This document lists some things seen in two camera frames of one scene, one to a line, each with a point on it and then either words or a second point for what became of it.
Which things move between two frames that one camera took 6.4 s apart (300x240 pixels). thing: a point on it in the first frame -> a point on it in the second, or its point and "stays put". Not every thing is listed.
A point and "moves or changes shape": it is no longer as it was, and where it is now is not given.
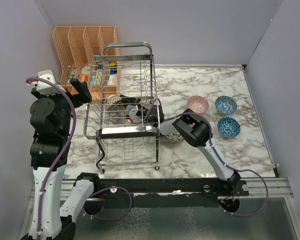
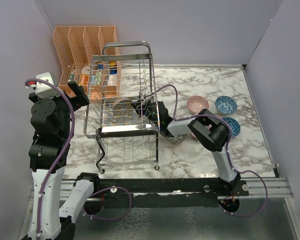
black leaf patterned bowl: (174, 137) stays put
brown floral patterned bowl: (116, 105) moves or changes shape
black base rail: (164, 192) stays put
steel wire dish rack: (124, 103) stays put
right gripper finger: (127, 101) -> (137, 107)
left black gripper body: (76, 100) stays put
